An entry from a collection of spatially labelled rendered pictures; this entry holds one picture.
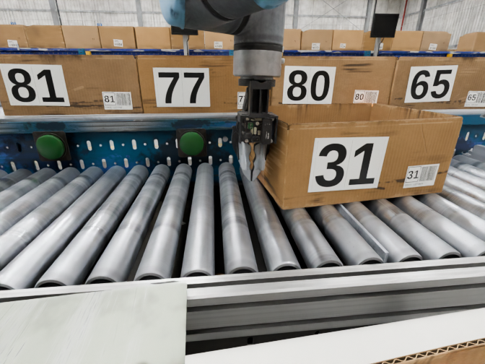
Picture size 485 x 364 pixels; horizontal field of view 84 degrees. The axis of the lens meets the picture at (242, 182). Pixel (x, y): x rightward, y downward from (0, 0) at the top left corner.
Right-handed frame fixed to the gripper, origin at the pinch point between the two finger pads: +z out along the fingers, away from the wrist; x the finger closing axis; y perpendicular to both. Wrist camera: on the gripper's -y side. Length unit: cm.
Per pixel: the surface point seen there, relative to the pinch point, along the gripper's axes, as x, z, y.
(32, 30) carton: -300, -83, -481
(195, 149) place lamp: -13.4, 0.0, -22.0
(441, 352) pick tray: 4.8, -5.1, 46.7
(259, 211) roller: 0.7, 4.8, 9.0
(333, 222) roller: 13.6, 4.5, 14.6
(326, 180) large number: 13.9, -1.6, 8.7
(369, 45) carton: 286, -86, -481
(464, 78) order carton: 73, -22, -29
